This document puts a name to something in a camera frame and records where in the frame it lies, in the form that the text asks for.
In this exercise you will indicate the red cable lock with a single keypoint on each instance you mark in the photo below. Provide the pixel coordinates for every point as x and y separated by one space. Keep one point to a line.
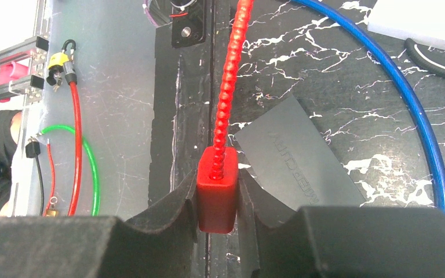
217 176

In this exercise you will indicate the white rectangular box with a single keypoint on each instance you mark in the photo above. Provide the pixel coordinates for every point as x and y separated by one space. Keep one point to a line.
421 21

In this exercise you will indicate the blue cable lock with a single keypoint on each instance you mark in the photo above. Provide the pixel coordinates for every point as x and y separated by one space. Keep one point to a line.
425 131

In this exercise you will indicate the black grey pliers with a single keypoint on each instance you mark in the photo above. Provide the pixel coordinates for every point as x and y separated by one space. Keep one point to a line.
425 59

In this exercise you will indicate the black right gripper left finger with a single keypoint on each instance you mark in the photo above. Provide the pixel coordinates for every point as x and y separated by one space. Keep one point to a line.
158 242

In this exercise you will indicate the black flat box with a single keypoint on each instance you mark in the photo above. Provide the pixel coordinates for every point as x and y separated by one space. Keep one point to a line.
293 163

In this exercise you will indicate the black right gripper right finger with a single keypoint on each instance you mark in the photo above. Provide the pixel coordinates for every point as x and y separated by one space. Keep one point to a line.
313 241

